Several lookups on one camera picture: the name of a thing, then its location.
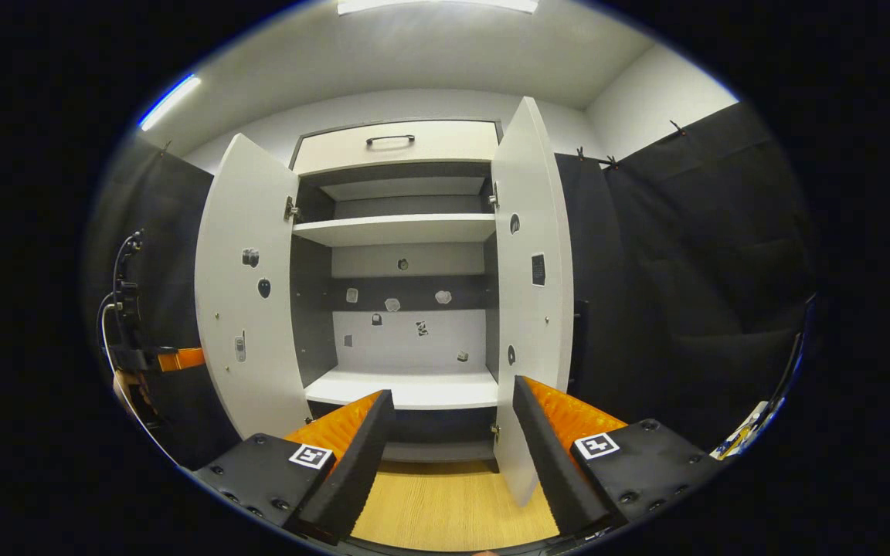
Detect black backdrop cloth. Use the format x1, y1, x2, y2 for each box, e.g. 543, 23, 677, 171
86, 100, 820, 468

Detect beige double-door shoe cabinet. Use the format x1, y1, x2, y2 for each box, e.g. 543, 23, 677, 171
288, 117, 504, 473

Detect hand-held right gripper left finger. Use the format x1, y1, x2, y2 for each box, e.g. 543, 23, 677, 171
194, 389, 396, 545

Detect white cabinet shelf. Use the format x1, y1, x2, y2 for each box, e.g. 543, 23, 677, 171
304, 367, 500, 411
293, 214, 498, 248

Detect beige cabinet door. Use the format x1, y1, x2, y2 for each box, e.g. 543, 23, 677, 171
490, 97, 576, 508
195, 133, 314, 441

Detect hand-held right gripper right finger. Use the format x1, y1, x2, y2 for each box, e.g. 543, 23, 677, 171
513, 375, 722, 539

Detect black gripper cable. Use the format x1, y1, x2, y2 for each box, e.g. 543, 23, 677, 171
111, 230, 144, 310

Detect beige cabinet drawer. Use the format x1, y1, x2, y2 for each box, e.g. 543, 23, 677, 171
293, 120, 500, 176

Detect ceiling light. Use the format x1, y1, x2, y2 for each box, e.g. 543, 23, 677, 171
337, 0, 540, 16
138, 73, 203, 132

